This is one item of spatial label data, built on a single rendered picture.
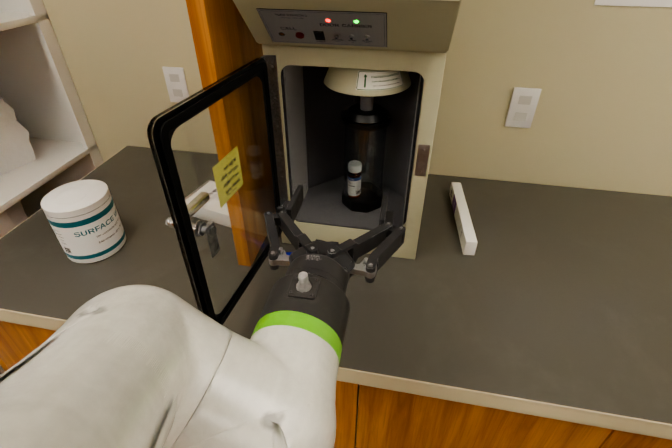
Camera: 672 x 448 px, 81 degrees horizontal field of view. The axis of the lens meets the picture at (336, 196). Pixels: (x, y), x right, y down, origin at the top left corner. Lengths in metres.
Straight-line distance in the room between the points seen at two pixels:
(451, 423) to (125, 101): 1.33
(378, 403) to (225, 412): 0.59
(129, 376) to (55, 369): 0.03
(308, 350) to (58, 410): 0.22
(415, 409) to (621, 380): 0.36
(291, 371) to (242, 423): 0.05
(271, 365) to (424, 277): 0.60
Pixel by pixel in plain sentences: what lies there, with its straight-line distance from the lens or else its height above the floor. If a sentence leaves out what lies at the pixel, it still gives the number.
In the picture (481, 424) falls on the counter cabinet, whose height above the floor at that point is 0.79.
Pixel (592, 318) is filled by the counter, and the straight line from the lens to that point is 0.96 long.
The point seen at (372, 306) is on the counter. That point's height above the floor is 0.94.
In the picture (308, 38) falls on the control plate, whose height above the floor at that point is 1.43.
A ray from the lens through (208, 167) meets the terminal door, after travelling 0.62.
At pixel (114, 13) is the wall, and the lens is 1.44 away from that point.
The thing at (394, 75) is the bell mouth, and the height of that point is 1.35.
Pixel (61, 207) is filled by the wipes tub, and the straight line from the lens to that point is 1.01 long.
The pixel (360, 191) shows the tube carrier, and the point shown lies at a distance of 0.91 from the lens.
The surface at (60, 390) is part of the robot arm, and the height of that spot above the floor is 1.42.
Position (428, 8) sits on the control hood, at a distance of 0.60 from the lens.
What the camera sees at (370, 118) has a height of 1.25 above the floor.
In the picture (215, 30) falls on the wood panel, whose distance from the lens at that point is 0.72.
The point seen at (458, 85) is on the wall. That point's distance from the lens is 1.19.
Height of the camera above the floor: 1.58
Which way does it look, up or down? 34 degrees down
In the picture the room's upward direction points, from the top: straight up
